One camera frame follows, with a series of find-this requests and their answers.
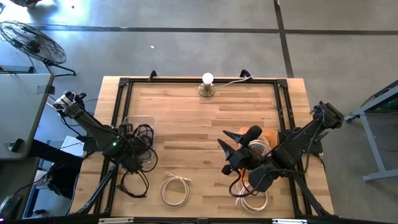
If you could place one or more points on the clear plastic bin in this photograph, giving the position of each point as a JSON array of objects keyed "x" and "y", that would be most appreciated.
[{"x": 140, "y": 119}]

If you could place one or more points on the black aluminium frame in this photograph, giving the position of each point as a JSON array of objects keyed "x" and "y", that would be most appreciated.
[{"x": 174, "y": 80}]

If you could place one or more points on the brass lamp with white bulb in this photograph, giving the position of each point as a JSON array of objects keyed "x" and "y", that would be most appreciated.
[{"x": 207, "y": 77}]

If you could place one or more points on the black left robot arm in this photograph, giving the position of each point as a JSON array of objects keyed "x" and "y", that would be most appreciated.
[{"x": 93, "y": 127}]

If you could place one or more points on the small black device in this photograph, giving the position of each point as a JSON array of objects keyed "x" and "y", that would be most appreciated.
[{"x": 17, "y": 145}]

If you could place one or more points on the silver metal bracket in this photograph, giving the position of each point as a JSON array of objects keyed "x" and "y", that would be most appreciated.
[
  {"x": 289, "y": 221},
  {"x": 115, "y": 220}
]

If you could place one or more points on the grey-blue desk frame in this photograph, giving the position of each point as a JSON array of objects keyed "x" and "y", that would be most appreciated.
[{"x": 370, "y": 140}]

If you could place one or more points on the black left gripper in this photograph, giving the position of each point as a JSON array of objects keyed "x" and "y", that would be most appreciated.
[{"x": 133, "y": 161}]

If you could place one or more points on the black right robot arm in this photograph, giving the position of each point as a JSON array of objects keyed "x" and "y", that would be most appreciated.
[{"x": 292, "y": 146}]

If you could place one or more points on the grey table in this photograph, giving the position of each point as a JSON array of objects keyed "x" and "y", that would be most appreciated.
[{"x": 21, "y": 109}]

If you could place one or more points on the black clamp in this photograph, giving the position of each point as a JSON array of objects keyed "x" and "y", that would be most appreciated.
[
  {"x": 152, "y": 74},
  {"x": 245, "y": 73}
]

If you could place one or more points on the white paper sheet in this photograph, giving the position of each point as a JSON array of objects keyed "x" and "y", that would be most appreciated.
[{"x": 73, "y": 146}]

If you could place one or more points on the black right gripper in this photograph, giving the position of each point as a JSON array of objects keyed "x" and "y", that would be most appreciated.
[{"x": 244, "y": 158}]

